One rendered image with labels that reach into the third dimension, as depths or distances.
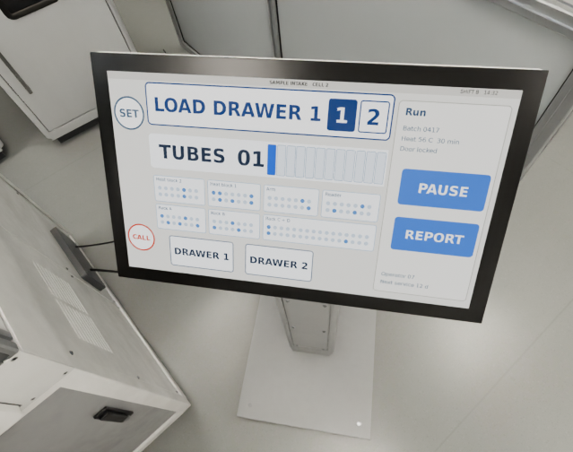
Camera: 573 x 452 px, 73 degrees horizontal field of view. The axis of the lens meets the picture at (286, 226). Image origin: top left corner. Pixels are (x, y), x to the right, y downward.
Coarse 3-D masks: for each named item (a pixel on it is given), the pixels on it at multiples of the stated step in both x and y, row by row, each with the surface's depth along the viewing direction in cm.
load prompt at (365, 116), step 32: (160, 96) 47; (192, 96) 47; (224, 96) 46; (256, 96) 45; (288, 96) 45; (320, 96) 44; (352, 96) 44; (384, 96) 43; (224, 128) 47; (256, 128) 47; (288, 128) 46; (320, 128) 46; (352, 128) 45; (384, 128) 44
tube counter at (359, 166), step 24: (240, 144) 48; (264, 144) 47; (288, 144) 47; (312, 144) 46; (240, 168) 49; (264, 168) 48; (288, 168) 48; (312, 168) 47; (336, 168) 47; (360, 168) 46; (384, 168) 46
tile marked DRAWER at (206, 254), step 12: (180, 240) 54; (192, 240) 54; (204, 240) 53; (216, 240) 53; (180, 252) 55; (192, 252) 54; (204, 252) 54; (216, 252) 54; (228, 252) 53; (180, 264) 55; (192, 264) 55; (204, 264) 55; (216, 264) 54; (228, 264) 54
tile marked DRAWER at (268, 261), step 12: (252, 252) 53; (264, 252) 52; (276, 252) 52; (288, 252) 52; (300, 252) 52; (312, 252) 51; (252, 264) 53; (264, 264) 53; (276, 264) 53; (288, 264) 52; (300, 264) 52; (312, 264) 52; (264, 276) 54; (276, 276) 53; (288, 276) 53; (300, 276) 53
